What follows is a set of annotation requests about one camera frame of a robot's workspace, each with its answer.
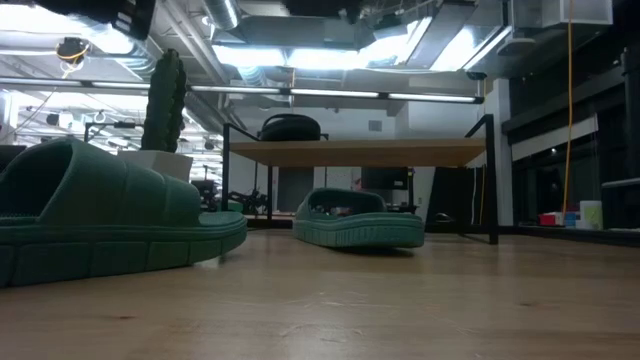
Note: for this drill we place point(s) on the black rubber slide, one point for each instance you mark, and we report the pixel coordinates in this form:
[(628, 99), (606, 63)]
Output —
[(290, 129)]

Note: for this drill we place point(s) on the green rubber slide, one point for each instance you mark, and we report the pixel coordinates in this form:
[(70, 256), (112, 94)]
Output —
[(100, 215), (360, 232)]

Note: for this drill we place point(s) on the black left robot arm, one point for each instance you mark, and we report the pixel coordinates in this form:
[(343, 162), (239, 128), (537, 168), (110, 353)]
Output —
[(90, 10)]

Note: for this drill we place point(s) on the background black robot arm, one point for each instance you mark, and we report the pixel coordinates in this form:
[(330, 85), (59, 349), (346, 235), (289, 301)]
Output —
[(250, 202)]

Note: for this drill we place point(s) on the long ceiling light bar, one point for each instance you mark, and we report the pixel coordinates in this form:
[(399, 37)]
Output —
[(330, 93)]

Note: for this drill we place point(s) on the green cactus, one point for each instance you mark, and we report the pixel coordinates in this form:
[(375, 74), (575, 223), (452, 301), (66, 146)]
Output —
[(162, 100)]

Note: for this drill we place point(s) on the background dark monitor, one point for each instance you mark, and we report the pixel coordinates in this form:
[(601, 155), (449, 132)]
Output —
[(385, 178)]

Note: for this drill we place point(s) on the small grey dome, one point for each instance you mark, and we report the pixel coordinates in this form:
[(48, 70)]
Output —
[(443, 218)]

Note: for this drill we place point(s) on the red box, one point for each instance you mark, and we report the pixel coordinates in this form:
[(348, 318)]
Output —
[(547, 220)]

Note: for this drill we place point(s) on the blue box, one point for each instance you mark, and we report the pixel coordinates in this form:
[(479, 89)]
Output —
[(571, 220)]

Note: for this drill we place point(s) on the white and green container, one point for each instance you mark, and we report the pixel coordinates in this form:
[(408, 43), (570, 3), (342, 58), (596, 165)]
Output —
[(591, 215)]

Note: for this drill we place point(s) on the dark screen at desk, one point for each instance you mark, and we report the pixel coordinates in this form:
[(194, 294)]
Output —
[(10, 152)]

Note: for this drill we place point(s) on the silver ceiling duct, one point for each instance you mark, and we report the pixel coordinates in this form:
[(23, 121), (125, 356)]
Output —
[(222, 12)]

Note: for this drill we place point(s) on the wall vent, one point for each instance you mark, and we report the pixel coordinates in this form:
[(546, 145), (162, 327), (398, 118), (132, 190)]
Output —
[(375, 125)]

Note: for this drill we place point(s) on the wooden shelf with black frame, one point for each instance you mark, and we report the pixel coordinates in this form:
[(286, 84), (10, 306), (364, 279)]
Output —
[(360, 152)]

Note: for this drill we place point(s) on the ceiling security camera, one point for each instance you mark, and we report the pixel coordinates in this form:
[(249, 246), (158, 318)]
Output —
[(476, 75)]

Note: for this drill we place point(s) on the white ceiling duct box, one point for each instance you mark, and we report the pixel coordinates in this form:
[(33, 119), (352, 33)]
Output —
[(540, 12)]

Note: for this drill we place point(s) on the black rig post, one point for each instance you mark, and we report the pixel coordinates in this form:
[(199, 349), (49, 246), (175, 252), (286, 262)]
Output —
[(631, 125)]

